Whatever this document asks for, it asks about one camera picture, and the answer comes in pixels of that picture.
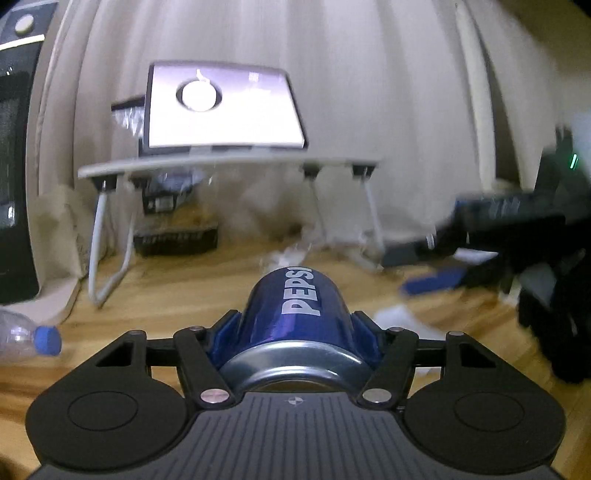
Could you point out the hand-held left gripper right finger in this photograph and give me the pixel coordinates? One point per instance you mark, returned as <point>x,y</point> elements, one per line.
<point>370,338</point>

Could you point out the white paper sheet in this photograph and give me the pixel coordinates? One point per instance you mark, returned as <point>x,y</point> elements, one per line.
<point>399,318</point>

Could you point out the white folding lap table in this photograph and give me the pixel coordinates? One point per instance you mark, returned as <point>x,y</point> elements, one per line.
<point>231,165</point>

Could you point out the dark packet with blue print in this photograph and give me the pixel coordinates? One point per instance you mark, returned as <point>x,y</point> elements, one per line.
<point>166,191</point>

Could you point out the silver bin with round hole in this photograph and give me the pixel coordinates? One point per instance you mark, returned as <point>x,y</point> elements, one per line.
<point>221,110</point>

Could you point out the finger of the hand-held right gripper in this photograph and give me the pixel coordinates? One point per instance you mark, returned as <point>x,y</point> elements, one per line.
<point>418,251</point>
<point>434,280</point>

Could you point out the white curtain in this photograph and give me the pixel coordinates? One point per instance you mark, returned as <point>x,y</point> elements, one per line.
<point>369,92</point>

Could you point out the crumpled clear plastic wrap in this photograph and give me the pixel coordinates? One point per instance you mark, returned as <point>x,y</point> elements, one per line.
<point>293,254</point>

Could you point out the clear plastic bag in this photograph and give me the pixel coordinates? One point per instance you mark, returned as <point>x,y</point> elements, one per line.
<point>129,115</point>

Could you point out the blue soda can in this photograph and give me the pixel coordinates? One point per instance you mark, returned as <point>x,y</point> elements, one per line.
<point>295,318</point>

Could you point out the clear plastic bottle blue cap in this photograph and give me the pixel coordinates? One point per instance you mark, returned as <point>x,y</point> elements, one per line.
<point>27,334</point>

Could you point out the black flat box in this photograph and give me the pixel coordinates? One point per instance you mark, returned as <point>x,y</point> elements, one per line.
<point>178,237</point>

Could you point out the black appliance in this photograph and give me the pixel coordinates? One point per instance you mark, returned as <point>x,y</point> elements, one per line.
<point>14,152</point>

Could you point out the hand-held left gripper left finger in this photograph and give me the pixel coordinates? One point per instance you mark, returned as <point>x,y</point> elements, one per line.
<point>225,336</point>

